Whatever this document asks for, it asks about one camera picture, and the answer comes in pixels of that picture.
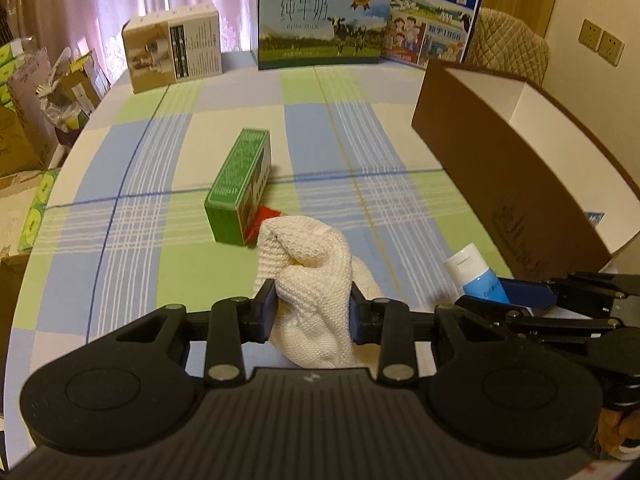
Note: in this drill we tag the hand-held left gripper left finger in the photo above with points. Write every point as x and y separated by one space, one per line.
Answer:
267 310

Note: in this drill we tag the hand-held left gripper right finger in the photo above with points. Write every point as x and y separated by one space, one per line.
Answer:
356 315

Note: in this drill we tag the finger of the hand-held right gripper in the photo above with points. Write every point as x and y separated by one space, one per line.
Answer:
480 305
530 292

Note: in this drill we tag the blue tube white cap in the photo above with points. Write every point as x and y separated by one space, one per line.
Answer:
482 280

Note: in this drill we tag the white knitted cloth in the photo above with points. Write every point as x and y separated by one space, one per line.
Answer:
310 280

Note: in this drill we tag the brown storage box white inside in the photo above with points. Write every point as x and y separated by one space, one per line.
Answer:
475 150

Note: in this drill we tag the person's right hand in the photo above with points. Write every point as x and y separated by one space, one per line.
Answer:
617 430

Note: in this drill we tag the red flat packet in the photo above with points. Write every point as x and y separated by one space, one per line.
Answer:
265 211

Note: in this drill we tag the white and blue packet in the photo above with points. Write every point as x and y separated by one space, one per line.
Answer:
595 217

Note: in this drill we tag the green cardboard box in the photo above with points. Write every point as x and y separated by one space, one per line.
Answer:
232 180

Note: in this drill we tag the chair with quilted cover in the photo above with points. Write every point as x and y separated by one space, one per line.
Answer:
510 45

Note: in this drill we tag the green patterned tissue pack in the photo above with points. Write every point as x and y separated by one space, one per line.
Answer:
40 210

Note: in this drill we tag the white and brown box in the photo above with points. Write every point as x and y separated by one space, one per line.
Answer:
170 45

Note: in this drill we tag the open cardboard box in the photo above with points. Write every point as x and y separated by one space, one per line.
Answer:
75 90

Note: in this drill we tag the landscape print milk box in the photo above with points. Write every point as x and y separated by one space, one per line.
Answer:
310 15

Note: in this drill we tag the blue milk carton box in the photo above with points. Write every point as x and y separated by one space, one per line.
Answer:
430 10

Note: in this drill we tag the brown cardboard box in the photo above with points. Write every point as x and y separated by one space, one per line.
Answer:
20 140

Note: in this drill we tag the green tissue packs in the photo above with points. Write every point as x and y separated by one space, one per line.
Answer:
12 70

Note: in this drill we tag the olive wall socket plate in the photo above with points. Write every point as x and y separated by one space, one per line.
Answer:
611 47
590 35

